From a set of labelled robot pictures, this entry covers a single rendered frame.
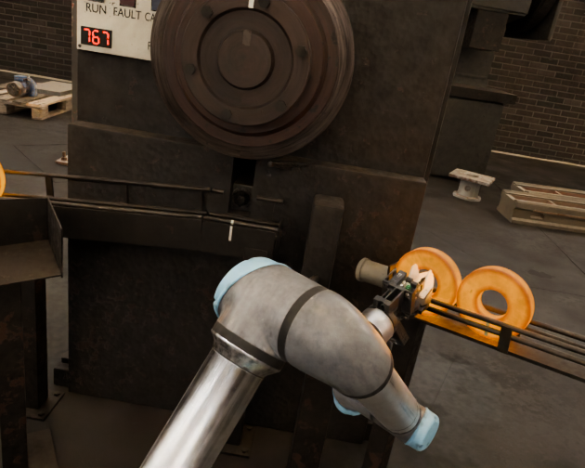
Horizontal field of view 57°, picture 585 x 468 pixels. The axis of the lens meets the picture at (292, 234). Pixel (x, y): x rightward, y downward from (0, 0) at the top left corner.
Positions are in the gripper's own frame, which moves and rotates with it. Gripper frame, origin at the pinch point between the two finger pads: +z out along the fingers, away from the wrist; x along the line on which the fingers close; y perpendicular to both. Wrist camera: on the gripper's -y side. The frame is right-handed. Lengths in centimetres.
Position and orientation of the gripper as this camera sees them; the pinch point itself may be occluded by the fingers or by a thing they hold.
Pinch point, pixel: (427, 279)
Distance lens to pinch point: 126.5
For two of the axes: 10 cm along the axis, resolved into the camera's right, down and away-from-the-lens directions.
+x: -7.6, -3.4, 5.6
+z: 6.5, -4.7, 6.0
